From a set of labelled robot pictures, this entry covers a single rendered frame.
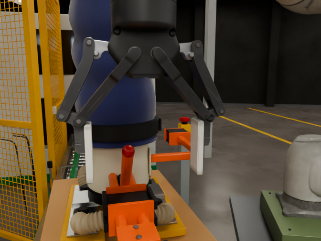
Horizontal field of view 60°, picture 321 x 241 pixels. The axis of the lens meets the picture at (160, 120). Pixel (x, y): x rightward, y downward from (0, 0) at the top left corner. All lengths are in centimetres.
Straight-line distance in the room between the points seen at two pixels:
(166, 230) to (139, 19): 52
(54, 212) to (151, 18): 68
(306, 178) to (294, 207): 12
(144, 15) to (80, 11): 40
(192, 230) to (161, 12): 56
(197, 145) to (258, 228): 86
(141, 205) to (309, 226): 70
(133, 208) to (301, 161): 71
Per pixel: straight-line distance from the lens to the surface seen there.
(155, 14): 31
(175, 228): 71
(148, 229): 47
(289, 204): 115
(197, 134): 35
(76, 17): 70
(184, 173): 187
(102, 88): 32
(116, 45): 32
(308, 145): 108
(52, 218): 85
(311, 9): 80
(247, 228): 117
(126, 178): 57
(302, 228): 107
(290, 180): 112
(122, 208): 51
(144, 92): 68
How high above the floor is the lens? 133
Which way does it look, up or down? 10 degrees down
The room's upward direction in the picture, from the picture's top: straight up
